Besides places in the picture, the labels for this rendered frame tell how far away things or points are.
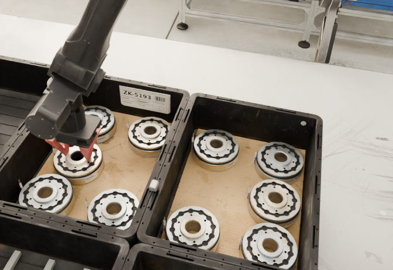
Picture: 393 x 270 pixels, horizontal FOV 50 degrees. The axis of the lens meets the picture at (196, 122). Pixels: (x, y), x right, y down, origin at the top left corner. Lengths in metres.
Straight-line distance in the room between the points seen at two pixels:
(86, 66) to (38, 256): 0.37
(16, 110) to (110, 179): 0.34
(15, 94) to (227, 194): 0.61
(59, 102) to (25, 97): 0.43
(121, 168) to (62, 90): 0.27
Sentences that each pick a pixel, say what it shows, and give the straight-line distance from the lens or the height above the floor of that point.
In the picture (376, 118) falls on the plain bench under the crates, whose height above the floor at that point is 0.70.
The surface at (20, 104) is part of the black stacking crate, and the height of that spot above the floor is 0.83.
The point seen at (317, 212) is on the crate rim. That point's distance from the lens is 0.80.
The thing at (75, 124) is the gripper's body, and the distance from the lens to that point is 0.84.
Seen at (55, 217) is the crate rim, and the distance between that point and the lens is 0.78.
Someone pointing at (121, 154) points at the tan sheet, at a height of 0.83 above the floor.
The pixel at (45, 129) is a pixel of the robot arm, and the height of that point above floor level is 1.04.
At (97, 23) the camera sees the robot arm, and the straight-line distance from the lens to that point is 0.66.
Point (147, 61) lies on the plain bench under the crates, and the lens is 1.47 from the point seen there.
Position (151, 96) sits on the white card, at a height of 0.90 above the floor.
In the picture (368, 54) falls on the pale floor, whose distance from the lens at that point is 3.04.
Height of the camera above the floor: 1.56
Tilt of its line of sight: 44 degrees down
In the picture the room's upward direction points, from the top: 3 degrees clockwise
